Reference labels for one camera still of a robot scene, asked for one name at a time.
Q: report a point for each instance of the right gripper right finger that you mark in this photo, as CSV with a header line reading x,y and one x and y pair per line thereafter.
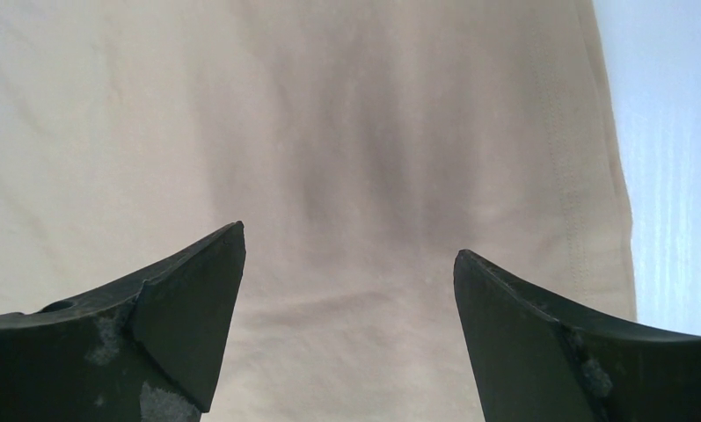
x,y
538,356

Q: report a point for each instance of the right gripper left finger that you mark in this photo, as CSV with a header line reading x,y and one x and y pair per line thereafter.
x,y
148,346

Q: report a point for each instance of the beige t shirt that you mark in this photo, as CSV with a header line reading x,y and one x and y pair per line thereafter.
x,y
361,143

